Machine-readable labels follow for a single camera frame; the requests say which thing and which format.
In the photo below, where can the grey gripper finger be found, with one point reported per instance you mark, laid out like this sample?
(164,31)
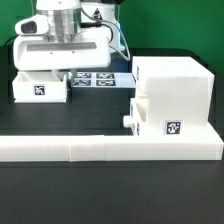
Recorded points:
(55,75)
(73,78)

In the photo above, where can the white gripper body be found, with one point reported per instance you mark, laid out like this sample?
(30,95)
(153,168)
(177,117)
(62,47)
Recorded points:
(36,53)

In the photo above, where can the white drawer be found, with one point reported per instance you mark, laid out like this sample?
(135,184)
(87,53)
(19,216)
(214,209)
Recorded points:
(39,87)
(136,120)

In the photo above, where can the white front drawer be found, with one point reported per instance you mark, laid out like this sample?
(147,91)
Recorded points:
(136,120)

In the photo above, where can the white drawer cabinet box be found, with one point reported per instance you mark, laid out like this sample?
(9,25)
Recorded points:
(177,91)

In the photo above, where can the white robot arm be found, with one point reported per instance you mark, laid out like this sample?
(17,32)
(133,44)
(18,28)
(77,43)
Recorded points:
(63,37)

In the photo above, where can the white marker tag plate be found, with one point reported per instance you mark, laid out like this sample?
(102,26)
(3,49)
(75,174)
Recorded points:
(103,80)

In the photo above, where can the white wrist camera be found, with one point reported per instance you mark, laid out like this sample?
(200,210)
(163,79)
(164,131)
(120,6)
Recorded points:
(35,25)

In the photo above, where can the white L-shaped obstacle wall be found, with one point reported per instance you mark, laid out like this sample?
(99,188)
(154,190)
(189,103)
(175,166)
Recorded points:
(204,144)

